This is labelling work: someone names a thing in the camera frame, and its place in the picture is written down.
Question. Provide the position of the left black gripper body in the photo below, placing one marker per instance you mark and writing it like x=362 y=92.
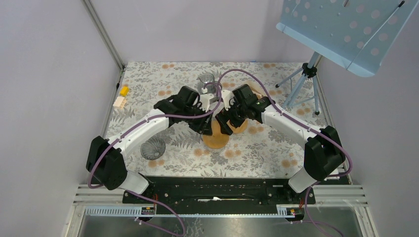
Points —
x=196 y=111

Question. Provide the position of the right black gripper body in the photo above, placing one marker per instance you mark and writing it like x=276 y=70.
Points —
x=236 y=113

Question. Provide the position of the grey glass pitcher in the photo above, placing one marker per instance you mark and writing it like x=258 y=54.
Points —
x=205 y=83

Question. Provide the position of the brown paper coffee filter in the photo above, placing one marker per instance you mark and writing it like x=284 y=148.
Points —
x=215 y=126

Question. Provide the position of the orange coffee filter box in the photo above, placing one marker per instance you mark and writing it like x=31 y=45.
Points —
x=256 y=89

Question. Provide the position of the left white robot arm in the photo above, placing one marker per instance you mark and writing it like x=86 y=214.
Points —
x=106 y=158

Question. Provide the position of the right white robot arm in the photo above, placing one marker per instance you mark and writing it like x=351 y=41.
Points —
x=322 y=146

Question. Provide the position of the floral tablecloth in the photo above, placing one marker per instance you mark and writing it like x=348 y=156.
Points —
x=258 y=151

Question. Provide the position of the yellow block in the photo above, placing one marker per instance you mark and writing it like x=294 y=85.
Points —
x=124 y=91

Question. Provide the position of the beige wooden block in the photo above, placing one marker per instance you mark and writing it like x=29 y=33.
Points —
x=119 y=102

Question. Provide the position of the blue perforated stand tray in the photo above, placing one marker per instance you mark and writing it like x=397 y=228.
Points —
x=355 y=34

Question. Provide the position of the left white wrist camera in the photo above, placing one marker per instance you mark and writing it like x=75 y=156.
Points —
x=206 y=100

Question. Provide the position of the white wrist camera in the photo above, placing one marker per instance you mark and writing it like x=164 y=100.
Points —
x=226 y=96
x=206 y=100

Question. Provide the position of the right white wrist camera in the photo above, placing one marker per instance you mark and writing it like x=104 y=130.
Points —
x=226 y=96

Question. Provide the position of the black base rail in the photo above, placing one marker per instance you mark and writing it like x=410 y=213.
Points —
x=211 y=196

